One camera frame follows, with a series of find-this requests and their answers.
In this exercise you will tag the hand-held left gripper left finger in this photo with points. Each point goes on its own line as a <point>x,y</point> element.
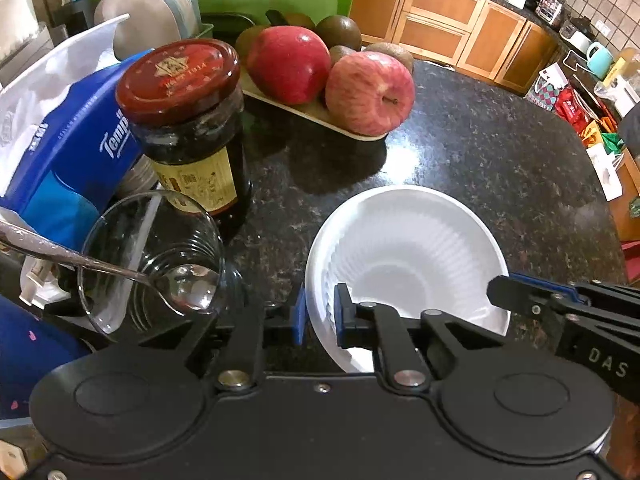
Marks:
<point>299,316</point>

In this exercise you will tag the clear glass cup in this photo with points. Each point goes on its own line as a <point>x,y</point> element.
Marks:
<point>120,240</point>

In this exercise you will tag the pink red apple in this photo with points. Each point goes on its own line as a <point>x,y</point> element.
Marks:
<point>370,90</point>

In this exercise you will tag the white rice cooker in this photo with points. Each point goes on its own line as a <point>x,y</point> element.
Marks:
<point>575,40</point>

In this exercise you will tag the blue paper cup white lid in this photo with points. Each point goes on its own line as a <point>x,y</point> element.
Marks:
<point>30,350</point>

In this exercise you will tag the pale rounded container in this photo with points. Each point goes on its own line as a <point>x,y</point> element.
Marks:
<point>150,15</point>

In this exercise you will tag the teal mug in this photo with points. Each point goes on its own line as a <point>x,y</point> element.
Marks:
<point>600,57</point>

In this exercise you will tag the dark sauce jar red lid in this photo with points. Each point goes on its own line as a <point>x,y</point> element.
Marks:
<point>200,125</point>

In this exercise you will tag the dark red apple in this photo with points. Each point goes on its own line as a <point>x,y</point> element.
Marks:
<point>287,65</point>

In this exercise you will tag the white paper bag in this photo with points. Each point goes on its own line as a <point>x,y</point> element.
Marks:
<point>605,170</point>

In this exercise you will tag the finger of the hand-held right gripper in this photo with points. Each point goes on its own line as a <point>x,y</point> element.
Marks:
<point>520,297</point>

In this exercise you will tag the large white plastic bowl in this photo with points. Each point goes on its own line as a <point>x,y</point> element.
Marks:
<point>400,205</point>

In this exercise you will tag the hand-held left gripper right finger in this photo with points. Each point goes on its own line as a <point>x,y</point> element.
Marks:
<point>341,312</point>

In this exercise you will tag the white plastic bag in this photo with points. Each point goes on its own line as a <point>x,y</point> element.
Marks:
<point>50,70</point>

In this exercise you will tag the pale fruit tray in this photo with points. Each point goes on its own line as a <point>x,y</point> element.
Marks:
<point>300,112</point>

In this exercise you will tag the patterned gift bag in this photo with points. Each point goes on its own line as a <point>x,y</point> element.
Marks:
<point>550,85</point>

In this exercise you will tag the metal spoon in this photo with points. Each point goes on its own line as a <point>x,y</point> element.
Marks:
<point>185,290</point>

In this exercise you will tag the lower wooden cabinets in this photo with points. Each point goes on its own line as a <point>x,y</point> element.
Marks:
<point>440,10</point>

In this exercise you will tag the silver toaster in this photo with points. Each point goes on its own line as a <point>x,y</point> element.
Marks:
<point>550,7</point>

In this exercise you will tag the blue tissue pack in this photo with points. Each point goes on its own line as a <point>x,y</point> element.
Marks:
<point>65,160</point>

